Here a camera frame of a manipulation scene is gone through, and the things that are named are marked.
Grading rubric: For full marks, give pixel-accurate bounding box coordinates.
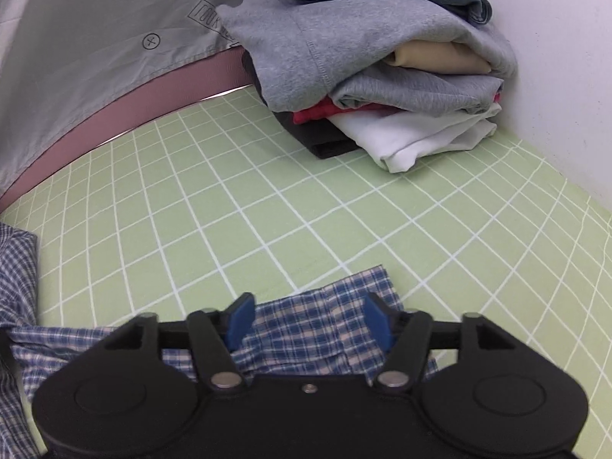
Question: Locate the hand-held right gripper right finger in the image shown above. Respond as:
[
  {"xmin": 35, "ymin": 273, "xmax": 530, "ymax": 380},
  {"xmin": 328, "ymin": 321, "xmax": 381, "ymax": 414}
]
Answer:
[{"xmin": 362, "ymin": 293, "xmax": 510, "ymax": 390}]

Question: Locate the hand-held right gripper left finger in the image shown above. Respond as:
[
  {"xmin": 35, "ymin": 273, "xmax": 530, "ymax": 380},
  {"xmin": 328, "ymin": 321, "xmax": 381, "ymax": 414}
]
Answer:
[{"xmin": 103, "ymin": 293, "xmax": 256, "ymax": 391}]

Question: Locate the blue plaid shirt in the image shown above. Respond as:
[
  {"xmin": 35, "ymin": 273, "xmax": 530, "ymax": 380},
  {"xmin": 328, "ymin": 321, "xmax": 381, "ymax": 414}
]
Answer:
[{"xmin": 0, "ymin": 222, "xmax": 438, "ymax": 459}]

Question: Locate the green grid mat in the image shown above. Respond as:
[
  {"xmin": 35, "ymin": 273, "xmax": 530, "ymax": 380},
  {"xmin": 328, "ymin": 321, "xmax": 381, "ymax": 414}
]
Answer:
[{"xmin": 0, "ymin": 83, "xmax": 612, "ymax": 459}]

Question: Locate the folded white garment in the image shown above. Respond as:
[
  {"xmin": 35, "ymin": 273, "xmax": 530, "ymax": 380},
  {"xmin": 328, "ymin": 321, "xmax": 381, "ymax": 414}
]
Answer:
[{"xmin": 330, "ymin": 103, "xmax": 502, "ymax": 174}]

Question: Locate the folded black garment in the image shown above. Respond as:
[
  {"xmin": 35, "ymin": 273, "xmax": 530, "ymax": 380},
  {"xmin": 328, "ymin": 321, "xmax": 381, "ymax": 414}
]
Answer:
[{"xmin": 241, "ymin": 50, "xmax": 357, "ymax": 160}]

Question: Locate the folded red garment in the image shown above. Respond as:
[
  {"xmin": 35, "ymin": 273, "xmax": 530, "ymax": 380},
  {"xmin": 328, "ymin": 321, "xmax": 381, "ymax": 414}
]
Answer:
[{"xmin": 293, "ymin": 91, "xmax": 503, "ymax": 126}]

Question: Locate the pink panel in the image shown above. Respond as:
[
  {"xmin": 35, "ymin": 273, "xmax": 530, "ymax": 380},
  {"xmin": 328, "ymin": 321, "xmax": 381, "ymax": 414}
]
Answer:
[{"xmin": 0, "ymin": 48, "xmax": 254, "ymax": 211}]

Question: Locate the folded beige garment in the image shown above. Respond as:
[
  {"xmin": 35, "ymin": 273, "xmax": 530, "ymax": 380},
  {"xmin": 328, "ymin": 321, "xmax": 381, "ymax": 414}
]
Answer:
[{"xmin": 385, "ymin": 41, "xmax": 493, "ymax": 75}]

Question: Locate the folded grey sweatshirt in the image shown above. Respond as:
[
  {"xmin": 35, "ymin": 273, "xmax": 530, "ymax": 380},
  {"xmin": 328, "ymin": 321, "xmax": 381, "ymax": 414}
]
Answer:
[{"xmin": 215, "ymin": 0, "xmax": 519, "ymax": 113}]

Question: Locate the printed pale carrot sheet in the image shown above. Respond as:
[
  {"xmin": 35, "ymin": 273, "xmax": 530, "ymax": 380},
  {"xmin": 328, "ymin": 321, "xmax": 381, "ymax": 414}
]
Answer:
[{"xmin": 0, "ymin": 0, "xmax": 261, "ymax": 202}]

